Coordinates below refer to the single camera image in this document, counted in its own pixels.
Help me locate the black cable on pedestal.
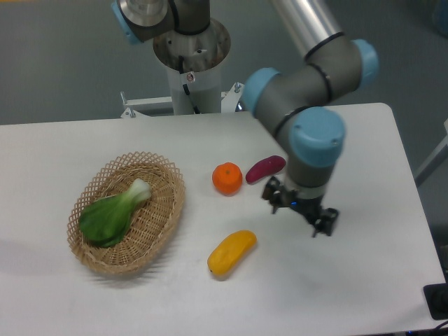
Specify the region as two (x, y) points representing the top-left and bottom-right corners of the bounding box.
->
(178, 55), (202, 115)

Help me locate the white metal base frame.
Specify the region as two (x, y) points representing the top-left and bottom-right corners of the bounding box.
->
(120, 82), (244, 119)

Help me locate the woven wicker basket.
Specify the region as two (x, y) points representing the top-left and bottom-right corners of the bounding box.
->
(67, 152), (186, 274)

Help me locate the orange tangerine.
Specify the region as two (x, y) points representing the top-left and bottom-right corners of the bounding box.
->
(211, 162), (243, 196)

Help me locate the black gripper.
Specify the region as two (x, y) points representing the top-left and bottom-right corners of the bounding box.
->
(262, 176), (340, 238)

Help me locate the yellow mango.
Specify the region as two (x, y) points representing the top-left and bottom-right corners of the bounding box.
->
(207, 230), (258, 278)

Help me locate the green bok choy vegetable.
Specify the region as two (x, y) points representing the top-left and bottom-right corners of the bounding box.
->
(78, 178), (152, 248)

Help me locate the purple sweet potato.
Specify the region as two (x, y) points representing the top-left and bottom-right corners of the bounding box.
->
(246, 155), (286, 184)

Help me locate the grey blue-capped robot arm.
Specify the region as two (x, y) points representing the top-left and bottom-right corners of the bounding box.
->
(111, 1), (379, 235)

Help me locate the black device at table edge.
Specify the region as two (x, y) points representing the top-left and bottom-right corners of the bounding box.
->
(423, 283), (447, 321)

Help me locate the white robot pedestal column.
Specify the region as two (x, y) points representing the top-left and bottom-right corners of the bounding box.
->
(153, 18), (231, 116)

